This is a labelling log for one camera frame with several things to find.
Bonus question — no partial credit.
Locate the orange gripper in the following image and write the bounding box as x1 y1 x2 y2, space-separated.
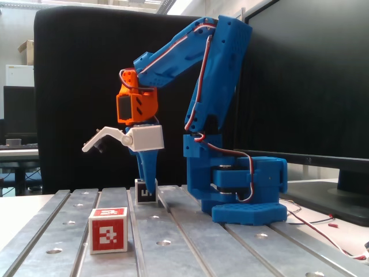
116 69 159 197

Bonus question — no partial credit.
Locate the black cube with numeral five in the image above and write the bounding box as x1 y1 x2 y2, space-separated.
134 178 159 205

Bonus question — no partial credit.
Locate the red cube with white pattern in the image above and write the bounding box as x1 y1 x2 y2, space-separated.
88 207 129 254

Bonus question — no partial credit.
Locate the black rounded backdrop panel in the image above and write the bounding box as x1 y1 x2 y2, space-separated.
33 6 240 195

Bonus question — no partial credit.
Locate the white background desk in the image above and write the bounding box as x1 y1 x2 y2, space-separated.
0 144 40 163

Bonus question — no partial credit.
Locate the small black background monitor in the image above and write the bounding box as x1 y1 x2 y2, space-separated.
3 85 37 137

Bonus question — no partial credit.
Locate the white cabinet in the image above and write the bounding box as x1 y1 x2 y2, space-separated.
5 65 35 87

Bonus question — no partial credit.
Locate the cardboard box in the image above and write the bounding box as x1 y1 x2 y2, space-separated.
17 39 35 66

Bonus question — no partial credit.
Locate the black Dell monitor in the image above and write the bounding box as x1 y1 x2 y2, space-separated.
235 0 369 227

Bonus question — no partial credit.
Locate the aluminium slotted base plate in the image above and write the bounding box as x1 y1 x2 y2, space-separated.
0 184 369 277

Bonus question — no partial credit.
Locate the white wrist cable loop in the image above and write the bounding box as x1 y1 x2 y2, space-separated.
118 68 137 88

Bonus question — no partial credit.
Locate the red white arm servo cable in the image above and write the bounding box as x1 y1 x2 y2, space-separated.
184 24 257 203

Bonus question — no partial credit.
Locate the red white loose wire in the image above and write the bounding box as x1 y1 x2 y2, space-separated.
281 199 369 260

